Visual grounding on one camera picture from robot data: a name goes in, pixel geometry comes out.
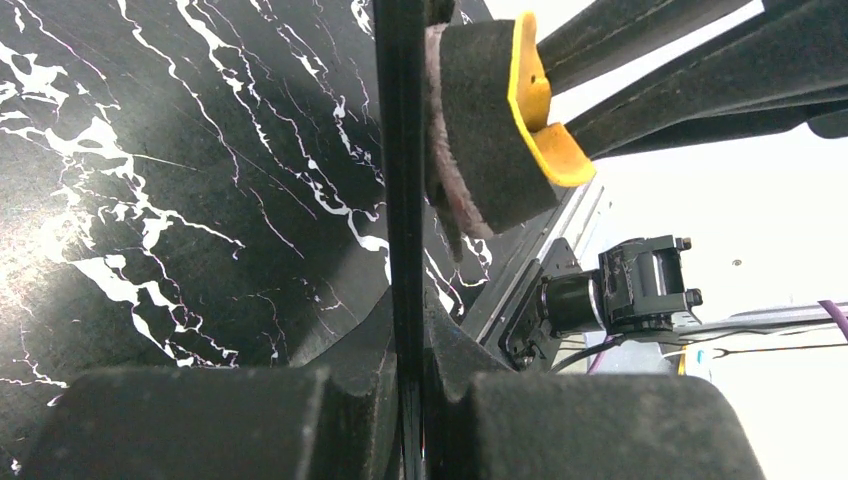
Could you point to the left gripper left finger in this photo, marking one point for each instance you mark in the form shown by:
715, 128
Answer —
333, 418

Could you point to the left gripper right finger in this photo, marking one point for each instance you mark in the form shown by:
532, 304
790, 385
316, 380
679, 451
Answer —
485, 421

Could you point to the yellow black whiteboard eraser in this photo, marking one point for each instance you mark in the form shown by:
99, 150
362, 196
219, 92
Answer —
493, 158

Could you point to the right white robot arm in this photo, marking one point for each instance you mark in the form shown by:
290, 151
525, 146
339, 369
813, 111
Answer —
783, 67

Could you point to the aluminium rail frame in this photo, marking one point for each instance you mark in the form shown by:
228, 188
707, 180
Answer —
560, 301

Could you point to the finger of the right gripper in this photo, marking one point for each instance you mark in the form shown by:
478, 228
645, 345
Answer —
782, 68
609, 34

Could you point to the white whiteboard black frame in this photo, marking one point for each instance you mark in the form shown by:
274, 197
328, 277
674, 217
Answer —
399, 28

